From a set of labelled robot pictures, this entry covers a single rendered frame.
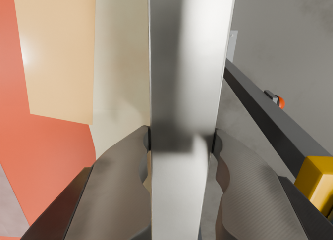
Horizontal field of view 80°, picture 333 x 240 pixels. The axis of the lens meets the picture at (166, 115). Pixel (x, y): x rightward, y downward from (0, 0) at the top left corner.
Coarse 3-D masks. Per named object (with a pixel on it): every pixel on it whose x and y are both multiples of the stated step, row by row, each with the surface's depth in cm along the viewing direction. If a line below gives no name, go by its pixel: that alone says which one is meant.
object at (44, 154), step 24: (0, 120) 16; (24, 120) 16; (48, 120) 16; (0, 144) 17; (24, 144) 17; (48, 144) 17; (72, 144) 17; (0, 168) 18; (24, 168) 18; (48, 168) 18; (72, 168) 18; (0, 192) 20; (24, 192) 20; (48, 192) 20; (0, 216) 22; (24, 216) 21
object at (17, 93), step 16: (0, 0) 12; (0, 16) 12; (16, 16) 12; (0, 32) 13; (16, 32) 13; (0, 48) 13; (16, 48) 13; (0, 64) 14; (16, 64) 14; (0, 80) 14; (16, 80) 14; (0, 96) 15; (16, 96) 15
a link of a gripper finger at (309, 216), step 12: (288, 180) 8; (288, 192) 8; (300, 192) 8; (300, 204) 7; (312, 204) 7; (300, 216) 7; (312, 216) 7; (324, 216) 7; (312, 228) 7; (324, 228) 7
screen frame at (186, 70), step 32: (160, 0) 9; (192, 0) 9; (224, 0) 8; (160, 32) 9; (192, 32) 9; (224, 32) 9; (160, 64) 10; (192, 64) 10; (224, 64) 10; (160, 96) 11; (192, 96) 11; (160, 128) 12; (192, 128) 11; (160, 160) 13; (192, 160) 13; (160, 192) 14; (192, 192) 14; (160, 224) 16; (192, 224) 15
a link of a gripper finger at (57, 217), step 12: (84, 168) 9; (72, 180) 8; (84, 180) 8; (72, 192) 8; (60, 204) 7; (72, 204) 7; (48, 216) 7; (60, 216) 7; (72, 216) 7; (36, 228) 6; (48, 228) 6; (60, 228) 6
